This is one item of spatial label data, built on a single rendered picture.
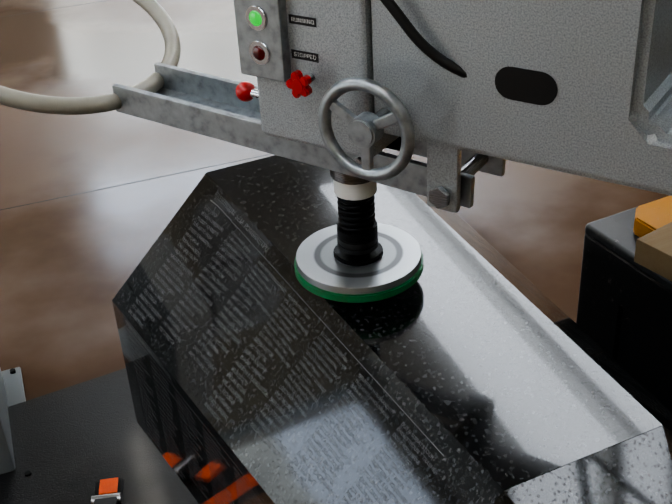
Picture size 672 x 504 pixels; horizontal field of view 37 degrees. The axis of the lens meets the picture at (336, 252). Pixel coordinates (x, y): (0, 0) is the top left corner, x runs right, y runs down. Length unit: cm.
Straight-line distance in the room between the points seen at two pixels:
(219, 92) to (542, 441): 83
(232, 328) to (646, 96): 90
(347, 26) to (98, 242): 239
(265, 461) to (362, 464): 21
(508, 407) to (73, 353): 189
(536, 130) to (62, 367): 204
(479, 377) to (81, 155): 304
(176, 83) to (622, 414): 96
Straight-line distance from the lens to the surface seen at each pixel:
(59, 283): 346
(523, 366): 153
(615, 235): 208
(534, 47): 127
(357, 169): 139
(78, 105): 176
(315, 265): 166
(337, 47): 139
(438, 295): 167
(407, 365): 152
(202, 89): 181
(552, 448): 140
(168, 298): 202
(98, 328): 319
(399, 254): 167
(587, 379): 152
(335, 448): 154
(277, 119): 150
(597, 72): 125
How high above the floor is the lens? 180
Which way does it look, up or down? 32 degrees down
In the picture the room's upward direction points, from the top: 3 degrees counter-clockwise
